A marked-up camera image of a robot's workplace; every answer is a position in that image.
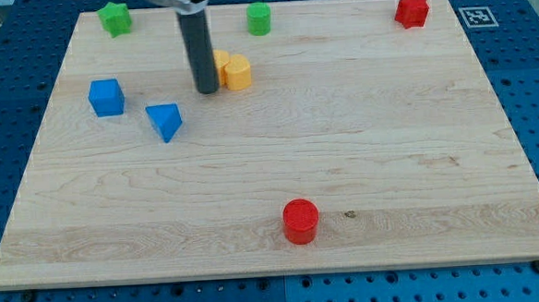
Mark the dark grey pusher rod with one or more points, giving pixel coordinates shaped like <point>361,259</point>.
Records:
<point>196,35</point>

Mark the blue triangle block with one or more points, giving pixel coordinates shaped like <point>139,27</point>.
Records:
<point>166,119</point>

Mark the yellow block behind rod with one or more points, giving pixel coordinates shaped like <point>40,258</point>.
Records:
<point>221,60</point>

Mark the yellow heart block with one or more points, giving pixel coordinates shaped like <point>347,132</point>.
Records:
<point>238,75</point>

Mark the green cylinder block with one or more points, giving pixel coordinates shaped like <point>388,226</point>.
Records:
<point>258,18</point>

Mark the green star block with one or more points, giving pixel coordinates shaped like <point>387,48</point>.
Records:
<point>115,19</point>

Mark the blue cube block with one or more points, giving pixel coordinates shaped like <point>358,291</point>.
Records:
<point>106,97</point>

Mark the light wooden board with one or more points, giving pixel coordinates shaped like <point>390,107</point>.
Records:
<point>395,135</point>

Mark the red cylinder block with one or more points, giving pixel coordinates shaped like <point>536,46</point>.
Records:
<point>300,220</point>

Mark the red star block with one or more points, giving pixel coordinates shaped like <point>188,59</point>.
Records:
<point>412,13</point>

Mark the white fiducial marker tag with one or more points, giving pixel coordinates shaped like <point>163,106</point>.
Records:
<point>475,17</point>

